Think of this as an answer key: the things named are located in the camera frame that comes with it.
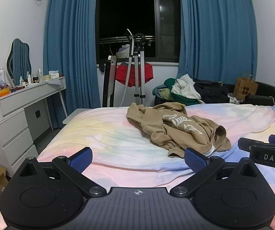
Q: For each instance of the white dressing table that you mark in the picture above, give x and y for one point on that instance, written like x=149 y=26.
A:
x=15 y=122

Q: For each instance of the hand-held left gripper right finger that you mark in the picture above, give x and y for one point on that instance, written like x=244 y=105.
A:
x=195 y=159

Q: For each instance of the tissue box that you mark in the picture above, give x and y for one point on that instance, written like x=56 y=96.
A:
x=54 y=74

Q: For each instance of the pile of clothes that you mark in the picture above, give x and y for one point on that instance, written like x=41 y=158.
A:
x=169 y=82

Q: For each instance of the wavy framed mirror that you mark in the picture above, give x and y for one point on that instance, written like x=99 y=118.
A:
x=20 y=60

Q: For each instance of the white spray can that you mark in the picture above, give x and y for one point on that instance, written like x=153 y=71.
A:
x=2 y=76

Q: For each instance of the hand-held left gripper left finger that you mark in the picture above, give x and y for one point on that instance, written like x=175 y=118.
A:
x=81 y=159

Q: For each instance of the garment steamer stand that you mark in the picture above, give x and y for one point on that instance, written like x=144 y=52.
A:
x=137 y=76

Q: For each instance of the black folded frame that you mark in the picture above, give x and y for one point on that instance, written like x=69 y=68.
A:
x=108 y=86

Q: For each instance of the tan sweatpants with white print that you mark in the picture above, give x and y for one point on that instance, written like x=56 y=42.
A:
x=173 y=131

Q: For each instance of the metal balcony rail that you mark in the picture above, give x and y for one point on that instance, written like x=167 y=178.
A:
x=113 y=38

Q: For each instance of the white side table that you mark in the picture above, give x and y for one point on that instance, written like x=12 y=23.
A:
x=76 y=115

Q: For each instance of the olive yellow garment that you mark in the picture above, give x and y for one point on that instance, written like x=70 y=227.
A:
x=164 y=94

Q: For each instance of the brown paper bag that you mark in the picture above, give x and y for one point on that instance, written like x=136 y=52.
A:
x=245 y=88

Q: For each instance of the dark framed window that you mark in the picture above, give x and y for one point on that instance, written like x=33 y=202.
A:
x=127 y=9

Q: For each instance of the red garment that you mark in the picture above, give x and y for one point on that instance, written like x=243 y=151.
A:
x=147 y=74

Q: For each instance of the black sofa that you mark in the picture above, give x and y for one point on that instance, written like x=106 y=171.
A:
x=266 y=91

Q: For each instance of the black garment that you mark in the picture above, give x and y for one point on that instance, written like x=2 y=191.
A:
x=211 y=91

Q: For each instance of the white garment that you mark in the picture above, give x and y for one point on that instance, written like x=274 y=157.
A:
x=185 y=87

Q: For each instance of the pastel tie-dye bed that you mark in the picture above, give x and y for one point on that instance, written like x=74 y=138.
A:
x=108 y=139

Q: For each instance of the blue curtain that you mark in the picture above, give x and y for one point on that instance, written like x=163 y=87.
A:
x=218 y=28
x=71 y=43

